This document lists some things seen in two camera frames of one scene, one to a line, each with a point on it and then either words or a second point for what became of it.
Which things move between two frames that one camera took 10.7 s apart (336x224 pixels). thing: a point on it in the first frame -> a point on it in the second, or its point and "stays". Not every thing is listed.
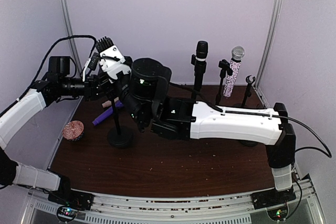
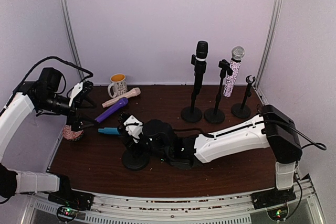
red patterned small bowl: x=73 y=130 stays
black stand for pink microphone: x=248 y=92 stays
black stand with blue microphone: x=119 y=136 -> x=135 y=159
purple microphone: x=117 y=104 stays
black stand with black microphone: x=199 y=61 stays
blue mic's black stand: x=224 y=66 stays
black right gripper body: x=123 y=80 -> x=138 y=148
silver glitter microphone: x=238 y=52 stays
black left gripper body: x=88 y=88 -> x=72 y=117
